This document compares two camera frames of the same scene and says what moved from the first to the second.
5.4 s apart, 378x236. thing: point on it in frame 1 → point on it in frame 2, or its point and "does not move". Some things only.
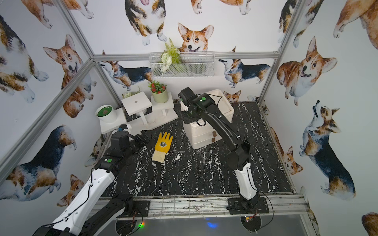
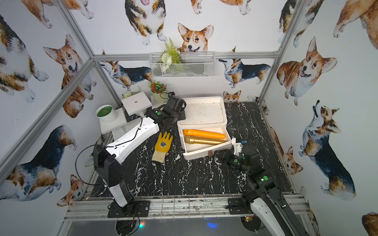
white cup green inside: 107,114 does not move
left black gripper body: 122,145 → 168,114
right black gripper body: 187,117 → 236,162
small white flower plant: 127,94 does not move
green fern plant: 171,56 does not move
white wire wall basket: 194,64 does not move
